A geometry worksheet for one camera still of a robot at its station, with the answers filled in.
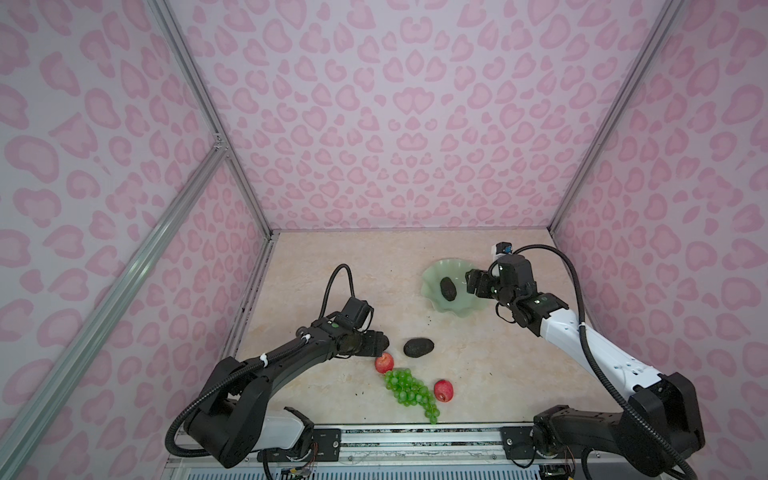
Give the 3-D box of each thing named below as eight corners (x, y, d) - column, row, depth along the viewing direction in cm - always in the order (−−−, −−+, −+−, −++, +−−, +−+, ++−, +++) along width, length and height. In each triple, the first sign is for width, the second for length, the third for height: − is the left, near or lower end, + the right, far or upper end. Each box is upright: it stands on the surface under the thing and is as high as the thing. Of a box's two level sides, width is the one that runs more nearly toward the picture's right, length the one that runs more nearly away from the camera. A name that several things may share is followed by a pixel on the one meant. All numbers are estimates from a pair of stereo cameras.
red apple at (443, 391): (434, 403, 81) (435, 399, 78) (432, 384, 85) (434, 379, 81) (452, 403, 81) (454, 399, 78) (450, 384, 85) (452, 379, 81)
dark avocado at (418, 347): (403, 358, 89) (403, 353, 85) (403, 344, 92) (403, 338, 88) (433, 358, 89) (435, 352, 85) (432, 344, 91) (433, 338, 88)
